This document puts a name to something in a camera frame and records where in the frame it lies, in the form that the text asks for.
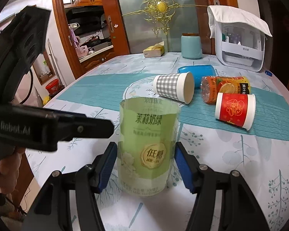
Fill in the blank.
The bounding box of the green label plastic cup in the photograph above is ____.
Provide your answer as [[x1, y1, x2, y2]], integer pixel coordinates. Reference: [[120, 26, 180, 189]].
[[117, 97, 180, 197]]

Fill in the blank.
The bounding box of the red white paper cup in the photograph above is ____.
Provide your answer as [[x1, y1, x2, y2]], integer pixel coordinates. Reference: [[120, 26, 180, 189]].
[[215, 92, 256, 130]]

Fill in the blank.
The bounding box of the grey checked paper cup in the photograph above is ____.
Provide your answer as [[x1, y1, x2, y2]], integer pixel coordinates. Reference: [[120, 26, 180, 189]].
[[153, 72, 195, 104]]

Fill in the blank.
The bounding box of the blue plastic cup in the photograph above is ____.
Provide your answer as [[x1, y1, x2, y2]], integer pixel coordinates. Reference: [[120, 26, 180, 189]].
[[177, 65, 216, 89]]

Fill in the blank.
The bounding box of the person left hand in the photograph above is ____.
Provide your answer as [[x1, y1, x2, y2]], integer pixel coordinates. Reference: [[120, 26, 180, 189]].
[[0, 148, 25, 194]]

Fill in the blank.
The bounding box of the red round tin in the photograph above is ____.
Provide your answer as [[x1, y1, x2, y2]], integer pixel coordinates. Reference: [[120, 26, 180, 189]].
[[45, 79, 61, 95]]

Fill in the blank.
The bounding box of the gold ornament glass door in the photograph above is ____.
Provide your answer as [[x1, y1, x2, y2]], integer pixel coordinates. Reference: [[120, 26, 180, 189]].
[[118, 0, 199, 54]]

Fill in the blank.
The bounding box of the yellow tissue box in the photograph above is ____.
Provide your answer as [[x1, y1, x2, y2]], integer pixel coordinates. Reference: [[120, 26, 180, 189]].
[[143, 41, 165, 58]]

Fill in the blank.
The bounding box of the small blue bottle cap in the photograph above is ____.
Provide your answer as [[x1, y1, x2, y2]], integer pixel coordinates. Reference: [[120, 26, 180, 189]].
[[265, 70, 272, 77]]

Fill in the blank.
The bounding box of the white countertop appliance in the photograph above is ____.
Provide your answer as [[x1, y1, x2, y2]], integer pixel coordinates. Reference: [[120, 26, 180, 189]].
[[214, 20, 266, 72]]

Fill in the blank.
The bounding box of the light blue ceramic jar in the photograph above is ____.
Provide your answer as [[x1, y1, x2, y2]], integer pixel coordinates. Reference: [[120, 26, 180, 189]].
[[181, 33, 202, 59]]

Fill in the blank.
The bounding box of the white cloth on appliance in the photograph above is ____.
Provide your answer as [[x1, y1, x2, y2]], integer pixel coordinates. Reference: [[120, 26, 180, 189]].
[[207, 5, 272, 39]]

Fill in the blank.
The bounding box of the wooden kitchen window frame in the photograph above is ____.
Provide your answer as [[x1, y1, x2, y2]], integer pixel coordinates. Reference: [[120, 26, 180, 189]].
[[52, 0, 130, 78]]

